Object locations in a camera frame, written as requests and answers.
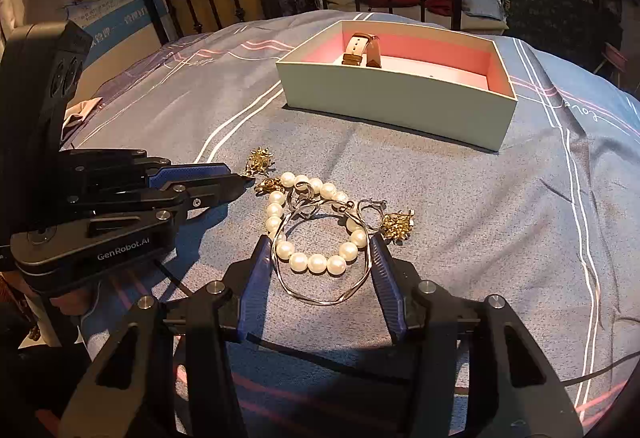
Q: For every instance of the blue and white poster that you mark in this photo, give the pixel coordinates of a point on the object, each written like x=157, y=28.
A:
x=100, y=8

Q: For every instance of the pink stool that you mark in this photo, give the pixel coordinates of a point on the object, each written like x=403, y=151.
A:
x=612, y=58

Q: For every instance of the pink-lined cardboard box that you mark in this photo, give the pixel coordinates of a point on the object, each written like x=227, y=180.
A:
x=400, y=93

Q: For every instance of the small gold charm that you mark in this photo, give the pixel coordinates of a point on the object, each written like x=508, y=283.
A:
x=267, y=186

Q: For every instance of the twisted silver earring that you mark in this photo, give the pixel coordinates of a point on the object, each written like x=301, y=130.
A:
x=369, y=212
x=301, y=200

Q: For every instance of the beige cloth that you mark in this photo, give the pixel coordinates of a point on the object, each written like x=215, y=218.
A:
x=80, y=111

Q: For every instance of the green patterned counter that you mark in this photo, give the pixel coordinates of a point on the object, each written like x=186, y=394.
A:
x=560, y=13

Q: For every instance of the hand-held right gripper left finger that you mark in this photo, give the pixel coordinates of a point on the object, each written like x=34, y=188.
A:
x=257, y=278

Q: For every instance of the gold leaf earring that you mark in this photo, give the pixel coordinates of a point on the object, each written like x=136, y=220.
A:
x=397, y=223
x=260, y=161

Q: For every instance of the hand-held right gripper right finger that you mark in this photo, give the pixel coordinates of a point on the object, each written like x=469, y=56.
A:
x=385, y=283

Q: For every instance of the thin silver bangle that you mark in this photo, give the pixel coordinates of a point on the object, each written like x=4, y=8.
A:
x=320, y=302

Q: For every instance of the blue striped bed sheet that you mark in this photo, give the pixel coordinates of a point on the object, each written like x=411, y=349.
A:
x=475, y=228

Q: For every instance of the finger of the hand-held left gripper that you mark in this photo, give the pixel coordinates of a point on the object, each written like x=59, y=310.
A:
x=197, y=202
x=190, y=174

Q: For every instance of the person's left hand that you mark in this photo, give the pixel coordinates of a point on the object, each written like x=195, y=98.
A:
x=65, y=305

